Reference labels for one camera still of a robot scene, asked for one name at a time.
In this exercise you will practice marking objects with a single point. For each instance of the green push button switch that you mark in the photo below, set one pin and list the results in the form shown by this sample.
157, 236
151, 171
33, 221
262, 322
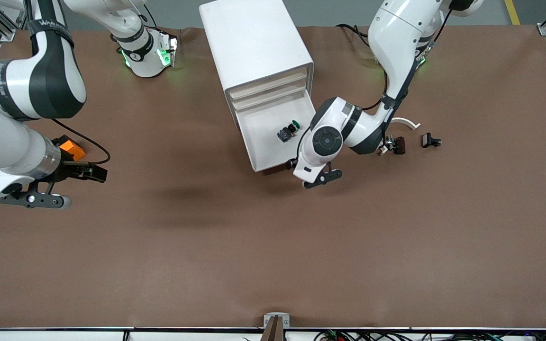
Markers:
288, 131

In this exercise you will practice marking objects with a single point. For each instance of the beige cabinet drawer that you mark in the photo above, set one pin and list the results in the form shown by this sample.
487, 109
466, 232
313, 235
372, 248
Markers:
259, 99
263, 137
268, 85

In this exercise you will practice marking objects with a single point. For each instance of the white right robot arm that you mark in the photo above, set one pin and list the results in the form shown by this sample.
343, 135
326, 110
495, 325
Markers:
17, 85

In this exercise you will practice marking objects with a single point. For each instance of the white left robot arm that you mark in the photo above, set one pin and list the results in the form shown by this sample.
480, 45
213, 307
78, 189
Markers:
396, 28

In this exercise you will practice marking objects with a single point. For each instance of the white drawer cabinet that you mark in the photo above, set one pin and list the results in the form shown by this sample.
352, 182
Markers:
254, 42

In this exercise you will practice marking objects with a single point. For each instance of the orange box with black base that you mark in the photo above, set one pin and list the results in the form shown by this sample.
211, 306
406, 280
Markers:
75, 149

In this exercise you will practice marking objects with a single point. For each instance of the brown table mat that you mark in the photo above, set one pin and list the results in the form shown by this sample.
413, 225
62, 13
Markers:
273, 246

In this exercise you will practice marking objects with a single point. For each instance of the dark brown contact block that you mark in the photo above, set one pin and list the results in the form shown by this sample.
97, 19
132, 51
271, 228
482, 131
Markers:
398, 145

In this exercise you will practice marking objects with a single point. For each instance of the white curved plastic piece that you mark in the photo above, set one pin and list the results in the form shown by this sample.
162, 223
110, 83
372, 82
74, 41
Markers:
408, 122

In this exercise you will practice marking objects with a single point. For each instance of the small black contact block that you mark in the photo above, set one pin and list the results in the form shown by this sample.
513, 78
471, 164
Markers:
429, 140

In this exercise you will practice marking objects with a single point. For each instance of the grey metal bracket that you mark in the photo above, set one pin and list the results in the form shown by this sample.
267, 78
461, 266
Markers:
277, 318

